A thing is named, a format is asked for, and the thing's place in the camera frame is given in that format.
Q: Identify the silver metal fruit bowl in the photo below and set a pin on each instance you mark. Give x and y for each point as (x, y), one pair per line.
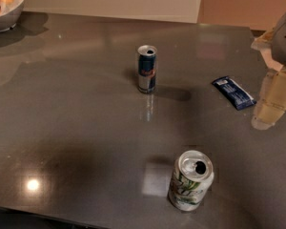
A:
(8, 21)

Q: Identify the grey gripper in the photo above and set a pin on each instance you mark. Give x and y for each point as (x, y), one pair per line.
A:
(285, 38)

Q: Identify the blue silver Red Bull can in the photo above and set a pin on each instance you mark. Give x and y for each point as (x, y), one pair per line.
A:
(146, 68)

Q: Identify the green white 7up can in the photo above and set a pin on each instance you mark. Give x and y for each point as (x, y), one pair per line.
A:
(192, 176)

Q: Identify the dark blue snack wrapper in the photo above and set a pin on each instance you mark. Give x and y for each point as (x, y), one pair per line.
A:
(238, 97)

